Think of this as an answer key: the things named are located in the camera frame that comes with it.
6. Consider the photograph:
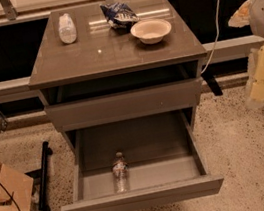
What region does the clear plastic water bottle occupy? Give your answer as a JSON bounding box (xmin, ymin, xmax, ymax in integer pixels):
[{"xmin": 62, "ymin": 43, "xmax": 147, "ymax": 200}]
[{"xmin": 112, "ymin": 151, "xmax": 129, "ymax": 193}]

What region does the grey drawer cabinet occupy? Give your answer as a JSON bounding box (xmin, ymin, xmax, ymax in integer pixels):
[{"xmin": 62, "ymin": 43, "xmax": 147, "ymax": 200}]
[{"xmin": 29, "ymin": 0, "xmax": 207, "ymax": 146}]

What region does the white plastic bottle lying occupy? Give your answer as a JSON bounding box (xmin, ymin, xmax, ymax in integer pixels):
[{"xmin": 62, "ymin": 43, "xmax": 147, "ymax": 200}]
[{"xmin": 58, "ymin": 13, "xmax": 77, "ymax": 44}]

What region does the open grey middle drawer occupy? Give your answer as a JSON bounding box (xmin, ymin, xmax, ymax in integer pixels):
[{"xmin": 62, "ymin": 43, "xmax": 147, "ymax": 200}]
[{"xmin": 61, "ymin": 109, "xmax": 223, "ymax": 211}]

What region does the grey top drawer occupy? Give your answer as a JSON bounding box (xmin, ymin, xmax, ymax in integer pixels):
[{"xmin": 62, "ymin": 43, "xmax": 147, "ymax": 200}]
[{"xmin": 45, "ymin": 78, "xmax": 202, "ymax": 131}]

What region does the white paper bowl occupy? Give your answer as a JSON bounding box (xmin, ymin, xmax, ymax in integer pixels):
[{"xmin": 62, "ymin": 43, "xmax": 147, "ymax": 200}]
[{"xmin": 130, "ymin": 18, "xmax": 172, "ymax": 45}]

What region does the blue white chip bag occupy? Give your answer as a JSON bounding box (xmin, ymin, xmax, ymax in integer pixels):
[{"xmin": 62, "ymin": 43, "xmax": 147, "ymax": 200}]
[{"xmin": 100, "ymin": 2, "xmax": 140, "ymax": 29}]

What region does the black metal bar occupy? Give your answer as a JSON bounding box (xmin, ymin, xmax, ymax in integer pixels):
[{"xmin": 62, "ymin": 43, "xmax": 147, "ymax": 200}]
[{"xmin": 38, "ymin": 141, "xmax": 53, "ymax": 211}]

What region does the metal window rail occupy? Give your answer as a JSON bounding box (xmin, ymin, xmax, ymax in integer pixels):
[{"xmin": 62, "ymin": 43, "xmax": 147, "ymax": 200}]
[{"xmin": 0, "ymin": 35, "xmax": 264, "ymax": 103}]

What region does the white cable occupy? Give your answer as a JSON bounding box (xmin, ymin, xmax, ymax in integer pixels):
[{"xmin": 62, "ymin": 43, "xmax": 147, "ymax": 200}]
[{"xmin": 188, "ymin": 0, "xmax": 235, "ymax": 75}]

